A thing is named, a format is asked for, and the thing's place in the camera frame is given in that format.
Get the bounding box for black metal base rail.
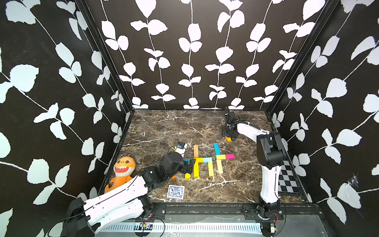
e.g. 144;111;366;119
85;202;323;226

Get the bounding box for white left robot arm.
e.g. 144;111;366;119
63;152;195;237

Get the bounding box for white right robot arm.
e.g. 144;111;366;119
222;108;287;211

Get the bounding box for black white checkerboard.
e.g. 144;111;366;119
278;161;302;195

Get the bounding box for light blue block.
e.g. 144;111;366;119
202;158;212;163

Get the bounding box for yellow-green long block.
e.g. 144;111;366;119
207;162;214;177

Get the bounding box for magenta block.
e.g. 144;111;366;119
226;154;235;160

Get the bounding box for orange plush toy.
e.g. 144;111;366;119
105;157;136;193

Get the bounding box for lime green short block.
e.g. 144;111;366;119
216;155;226;160

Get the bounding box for blue playing card box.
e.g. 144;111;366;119
167;185;185;200

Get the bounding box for cyan long block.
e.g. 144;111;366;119
214;143;221;156

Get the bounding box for natural wood short block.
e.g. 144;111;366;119
193;145;199;158

